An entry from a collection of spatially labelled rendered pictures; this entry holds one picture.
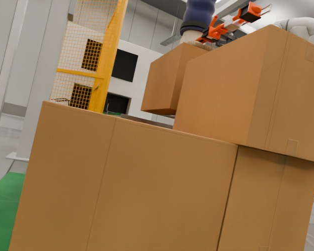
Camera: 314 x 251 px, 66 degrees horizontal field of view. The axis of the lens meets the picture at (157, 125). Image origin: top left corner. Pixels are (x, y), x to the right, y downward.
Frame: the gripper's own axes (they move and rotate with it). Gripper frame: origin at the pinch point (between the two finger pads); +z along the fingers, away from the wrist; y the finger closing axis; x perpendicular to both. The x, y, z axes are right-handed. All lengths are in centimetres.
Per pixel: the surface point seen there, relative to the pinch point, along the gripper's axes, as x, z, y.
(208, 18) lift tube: 16.5, -3.1, -17.7
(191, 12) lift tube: 20.9, 8.9, -19.1
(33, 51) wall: 917, 247, -132
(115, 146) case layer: -69, 59, 74
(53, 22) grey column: 123, 104, -13
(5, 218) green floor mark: -10, 88, 121
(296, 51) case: -72, 7, 31
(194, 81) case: -26, 19, 39
